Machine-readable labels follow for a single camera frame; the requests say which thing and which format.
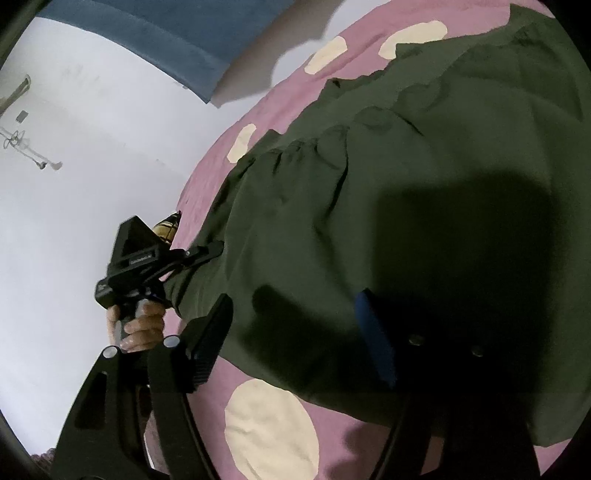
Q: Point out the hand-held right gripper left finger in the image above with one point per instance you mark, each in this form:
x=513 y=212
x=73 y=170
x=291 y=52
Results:
x=207 y=341

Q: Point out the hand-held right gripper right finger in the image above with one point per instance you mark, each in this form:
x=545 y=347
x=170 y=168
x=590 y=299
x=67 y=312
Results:
x=376 y=337

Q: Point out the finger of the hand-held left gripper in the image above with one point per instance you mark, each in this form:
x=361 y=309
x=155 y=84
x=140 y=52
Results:
x=196 y=257

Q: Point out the olive green zip jacket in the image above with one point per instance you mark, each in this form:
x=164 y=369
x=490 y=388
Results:
x=415 y=138

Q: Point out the person's left hand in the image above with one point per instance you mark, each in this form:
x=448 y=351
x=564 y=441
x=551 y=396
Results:
x=143 y=327

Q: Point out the striped brown and black pillow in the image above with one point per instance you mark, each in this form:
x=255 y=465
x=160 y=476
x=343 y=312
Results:
x=167 y=228

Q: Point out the pink bedsheet with cream dots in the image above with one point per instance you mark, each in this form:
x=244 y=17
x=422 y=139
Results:
x=272 y=429

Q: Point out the blue hanging cloth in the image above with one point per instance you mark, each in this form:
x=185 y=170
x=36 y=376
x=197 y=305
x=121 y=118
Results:
x=161 y=32

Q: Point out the small grey wall plate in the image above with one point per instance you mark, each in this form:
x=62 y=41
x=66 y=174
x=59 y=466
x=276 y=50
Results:
x=21 y=116

